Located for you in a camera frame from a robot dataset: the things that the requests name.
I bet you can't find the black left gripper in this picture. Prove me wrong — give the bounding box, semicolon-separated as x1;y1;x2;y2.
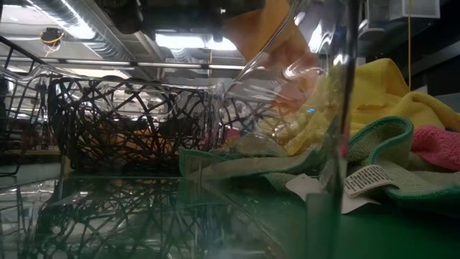
142;0;267;35

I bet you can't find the green table mat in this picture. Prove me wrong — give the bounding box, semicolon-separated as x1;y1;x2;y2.
0;163;460;259

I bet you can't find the black woven round basket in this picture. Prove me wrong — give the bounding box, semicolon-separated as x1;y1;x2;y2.
48;76;234;174

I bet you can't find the ceiling cord reel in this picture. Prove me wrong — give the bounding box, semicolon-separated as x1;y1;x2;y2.
39;27;66;48

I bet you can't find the clear plastic bin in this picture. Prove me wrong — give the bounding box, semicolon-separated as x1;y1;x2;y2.
0;0;360;259

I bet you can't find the black wire basket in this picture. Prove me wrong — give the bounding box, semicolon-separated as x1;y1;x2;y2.
0;35;55;177

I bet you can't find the white ceiling box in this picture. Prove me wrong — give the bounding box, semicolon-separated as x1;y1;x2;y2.
390;0;441;19

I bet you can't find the yellow microfiber towel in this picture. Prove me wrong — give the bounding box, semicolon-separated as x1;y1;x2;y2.
258;57;460;156

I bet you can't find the orange microfiber towel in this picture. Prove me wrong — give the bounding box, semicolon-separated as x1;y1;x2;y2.
219;0;314;71

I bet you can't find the pink microfiber towel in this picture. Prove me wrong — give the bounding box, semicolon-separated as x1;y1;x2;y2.
410;124;460;172

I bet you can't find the sage green microfiber towel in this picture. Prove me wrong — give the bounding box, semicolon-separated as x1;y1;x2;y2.
178;115;460;219

